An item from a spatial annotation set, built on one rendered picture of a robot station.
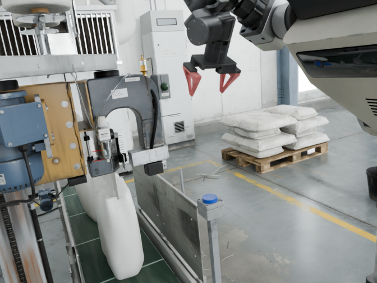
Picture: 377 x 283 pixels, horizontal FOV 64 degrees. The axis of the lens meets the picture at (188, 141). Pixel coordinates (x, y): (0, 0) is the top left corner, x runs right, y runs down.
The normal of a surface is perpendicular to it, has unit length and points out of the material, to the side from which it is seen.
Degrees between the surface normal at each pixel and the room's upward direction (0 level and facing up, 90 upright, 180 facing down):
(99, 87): 90
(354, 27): 40
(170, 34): 90
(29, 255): 90
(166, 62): 90
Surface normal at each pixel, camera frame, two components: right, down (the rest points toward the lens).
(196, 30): -0.63, 0.38
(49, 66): 0.91, 0.02
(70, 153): 0.45, 0.18
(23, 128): 0.78, 0.08
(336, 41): -0.62, 0.77
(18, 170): 0.63, 0.15
